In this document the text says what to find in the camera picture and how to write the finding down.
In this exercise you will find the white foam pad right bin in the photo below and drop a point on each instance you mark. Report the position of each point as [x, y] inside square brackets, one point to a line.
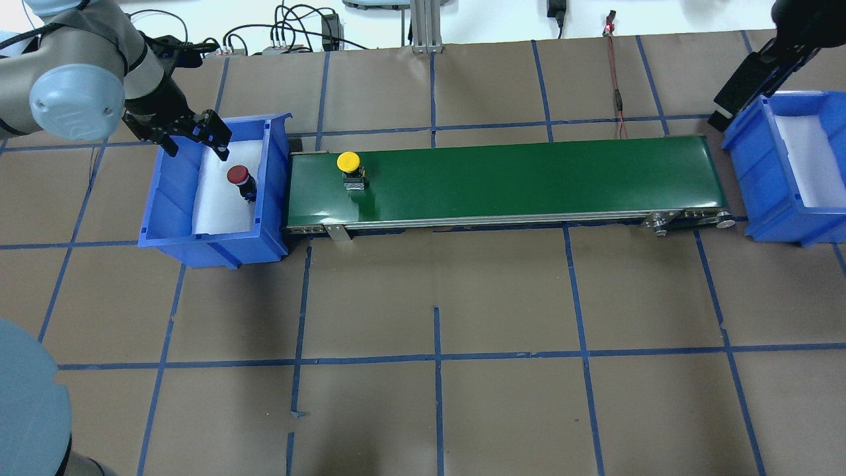
[812, 160]

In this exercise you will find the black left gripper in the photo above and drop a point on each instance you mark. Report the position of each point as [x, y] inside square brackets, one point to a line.
[158, 105]

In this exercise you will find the aluminium frame post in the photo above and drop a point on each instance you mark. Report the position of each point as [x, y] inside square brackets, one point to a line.
[425, 19]

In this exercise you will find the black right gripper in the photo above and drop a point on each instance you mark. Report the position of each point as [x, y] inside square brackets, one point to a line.
[740, 89]

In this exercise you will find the blue bin left side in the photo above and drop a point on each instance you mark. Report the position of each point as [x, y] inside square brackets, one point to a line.
[167, 222]

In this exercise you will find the white foam pad bin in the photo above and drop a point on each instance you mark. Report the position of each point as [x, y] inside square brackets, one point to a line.
[218, 206]
[812, 160]

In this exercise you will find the black power adapter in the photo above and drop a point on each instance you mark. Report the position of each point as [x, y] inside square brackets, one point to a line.
[331, 32]

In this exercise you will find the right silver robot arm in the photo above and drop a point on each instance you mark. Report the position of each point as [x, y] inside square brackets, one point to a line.
[803, 28]

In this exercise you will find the blue bin right side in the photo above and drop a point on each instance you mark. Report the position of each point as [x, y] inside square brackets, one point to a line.
[771, 197]

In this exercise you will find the red push button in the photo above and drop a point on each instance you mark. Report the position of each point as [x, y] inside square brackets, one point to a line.
[240, 176]

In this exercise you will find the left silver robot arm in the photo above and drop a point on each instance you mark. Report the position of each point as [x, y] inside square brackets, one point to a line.
[93, 70]

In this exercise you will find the yellow push button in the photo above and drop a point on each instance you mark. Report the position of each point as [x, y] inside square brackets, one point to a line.
[349, 163]

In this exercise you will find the green conveyor belt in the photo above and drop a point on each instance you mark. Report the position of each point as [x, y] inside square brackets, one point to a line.
[663, 183]

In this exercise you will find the blue bin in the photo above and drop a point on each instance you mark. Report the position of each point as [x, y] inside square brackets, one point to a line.
[771, 197]
[167, 222]

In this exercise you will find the white foam pad left bin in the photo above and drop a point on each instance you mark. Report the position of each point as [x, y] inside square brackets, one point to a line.
[218, 206]

